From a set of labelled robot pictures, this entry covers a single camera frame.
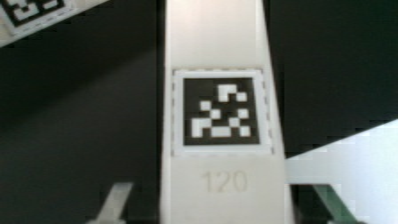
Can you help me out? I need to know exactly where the white marker sheet with tags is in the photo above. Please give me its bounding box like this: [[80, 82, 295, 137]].
[[0, 0, 109, 48]]

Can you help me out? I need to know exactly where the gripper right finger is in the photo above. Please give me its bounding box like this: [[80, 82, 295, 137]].
[[313, 185, 367, 224]]

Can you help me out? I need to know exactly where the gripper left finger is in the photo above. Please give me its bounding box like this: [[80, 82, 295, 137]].
[[86, 182, 134, 224]]

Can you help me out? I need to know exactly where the white desk leg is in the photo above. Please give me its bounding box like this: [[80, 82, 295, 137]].
[[160, 0, 294, 224]]

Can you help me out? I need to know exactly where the white desk tabletop tray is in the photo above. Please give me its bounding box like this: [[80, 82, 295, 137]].
[[287, 119, 398, 224]]

